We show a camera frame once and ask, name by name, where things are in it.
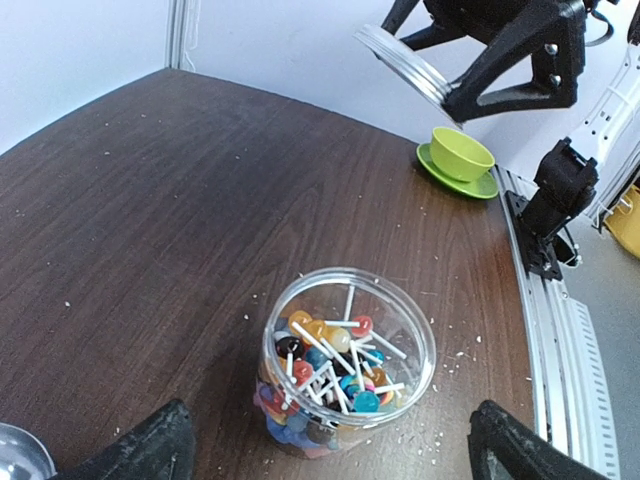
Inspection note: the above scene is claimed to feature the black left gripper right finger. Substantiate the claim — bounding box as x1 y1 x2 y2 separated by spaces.
468 400 604 479

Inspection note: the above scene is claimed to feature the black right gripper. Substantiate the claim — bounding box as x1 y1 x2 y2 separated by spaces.
380 0 601 124

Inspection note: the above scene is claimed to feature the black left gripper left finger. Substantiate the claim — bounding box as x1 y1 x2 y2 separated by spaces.
55 399 196 479

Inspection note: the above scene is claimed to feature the silver metal jar lid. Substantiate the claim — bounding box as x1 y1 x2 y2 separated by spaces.
354 25 462 128

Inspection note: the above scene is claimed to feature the silver metal scoop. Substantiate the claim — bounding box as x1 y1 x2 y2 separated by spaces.
1 423 57 480

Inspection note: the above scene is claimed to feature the clear plastic jar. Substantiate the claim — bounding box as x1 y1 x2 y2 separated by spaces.
253 267 436 459

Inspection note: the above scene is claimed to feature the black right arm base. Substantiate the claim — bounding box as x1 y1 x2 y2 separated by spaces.
504 191 582 281

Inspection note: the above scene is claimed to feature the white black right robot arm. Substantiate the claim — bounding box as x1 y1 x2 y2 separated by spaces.
359 1 639 239

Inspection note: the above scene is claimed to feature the green bowl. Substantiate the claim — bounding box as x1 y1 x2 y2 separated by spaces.
429 127 495 183

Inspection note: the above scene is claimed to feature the green saucer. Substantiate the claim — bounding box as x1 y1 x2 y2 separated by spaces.
416 143 499 200

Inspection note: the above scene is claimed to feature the aluminium corner post right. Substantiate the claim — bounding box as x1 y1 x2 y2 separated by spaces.
165 0 202 73

